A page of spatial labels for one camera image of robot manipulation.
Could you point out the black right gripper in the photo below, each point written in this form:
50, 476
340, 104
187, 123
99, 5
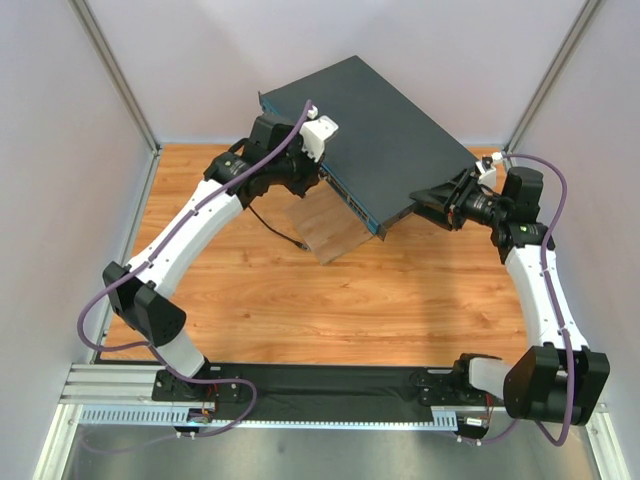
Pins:
454, 199

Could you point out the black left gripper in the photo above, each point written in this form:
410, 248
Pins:
306, 173

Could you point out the blue-faced grey network switch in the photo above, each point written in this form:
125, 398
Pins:
385, 147

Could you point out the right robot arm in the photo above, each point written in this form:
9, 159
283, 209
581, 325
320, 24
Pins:
540, 295

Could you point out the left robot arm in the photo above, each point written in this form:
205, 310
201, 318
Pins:
276, 152

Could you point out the wooden support board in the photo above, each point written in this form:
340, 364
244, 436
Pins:
326, 224

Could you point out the black cloth strip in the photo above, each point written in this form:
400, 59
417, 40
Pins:
369, 394

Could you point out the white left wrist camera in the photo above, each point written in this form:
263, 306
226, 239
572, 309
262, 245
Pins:
316, 131

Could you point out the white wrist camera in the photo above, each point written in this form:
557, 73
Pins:
316, 131
486, 169

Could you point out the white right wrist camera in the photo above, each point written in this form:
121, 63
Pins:
486, 169

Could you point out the aluminium frame post right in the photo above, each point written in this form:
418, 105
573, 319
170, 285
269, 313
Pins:
585, 16

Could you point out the aluminium frame post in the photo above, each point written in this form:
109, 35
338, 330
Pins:
585, 16
99, 42

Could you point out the aluminium frame post left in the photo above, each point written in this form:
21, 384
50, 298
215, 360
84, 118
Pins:
99, 42

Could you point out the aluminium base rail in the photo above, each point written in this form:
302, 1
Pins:
149, 395

